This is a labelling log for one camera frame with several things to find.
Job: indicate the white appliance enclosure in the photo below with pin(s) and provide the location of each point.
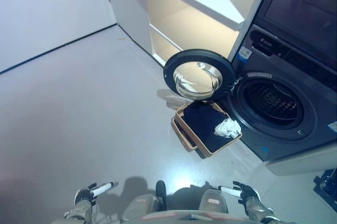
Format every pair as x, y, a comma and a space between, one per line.
302, 164

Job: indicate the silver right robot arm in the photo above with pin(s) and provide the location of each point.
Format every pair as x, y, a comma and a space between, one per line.
256, 208

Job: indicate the black clothes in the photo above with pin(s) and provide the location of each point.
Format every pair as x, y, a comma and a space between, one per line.
200, 124

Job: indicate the blue white barcode sticker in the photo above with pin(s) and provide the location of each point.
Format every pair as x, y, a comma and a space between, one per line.
245, 53

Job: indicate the white counter cabinet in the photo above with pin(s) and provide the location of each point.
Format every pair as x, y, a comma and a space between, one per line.
131, 11

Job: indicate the large wicker laundry basket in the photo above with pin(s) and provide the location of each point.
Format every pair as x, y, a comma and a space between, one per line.
204, 153

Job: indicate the black metal frame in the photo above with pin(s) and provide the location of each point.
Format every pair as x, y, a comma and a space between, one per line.
327, 184

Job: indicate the white cloth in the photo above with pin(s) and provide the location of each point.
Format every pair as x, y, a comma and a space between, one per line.
227, 128

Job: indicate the silver right robot leg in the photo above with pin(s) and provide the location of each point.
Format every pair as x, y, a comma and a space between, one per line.
213, 200

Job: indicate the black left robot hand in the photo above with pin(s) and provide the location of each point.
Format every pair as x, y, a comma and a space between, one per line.
84, 195

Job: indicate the grey front-load washing machine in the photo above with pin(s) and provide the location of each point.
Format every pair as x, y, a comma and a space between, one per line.
263, 140

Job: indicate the black left robot foot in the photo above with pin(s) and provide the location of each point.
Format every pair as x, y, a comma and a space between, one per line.
160, 189

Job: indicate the small blue sticker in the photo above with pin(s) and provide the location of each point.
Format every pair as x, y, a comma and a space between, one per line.
264, 149

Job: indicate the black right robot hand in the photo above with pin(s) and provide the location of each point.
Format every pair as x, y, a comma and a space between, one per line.
248, 193

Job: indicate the round washing machine door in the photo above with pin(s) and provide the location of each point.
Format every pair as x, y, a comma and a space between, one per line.
196, 76

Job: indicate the grey stacked dryer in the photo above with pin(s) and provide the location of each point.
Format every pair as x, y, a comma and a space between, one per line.
289, 3

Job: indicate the blue energy label sticker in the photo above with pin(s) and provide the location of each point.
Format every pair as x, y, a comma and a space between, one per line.
333, 127

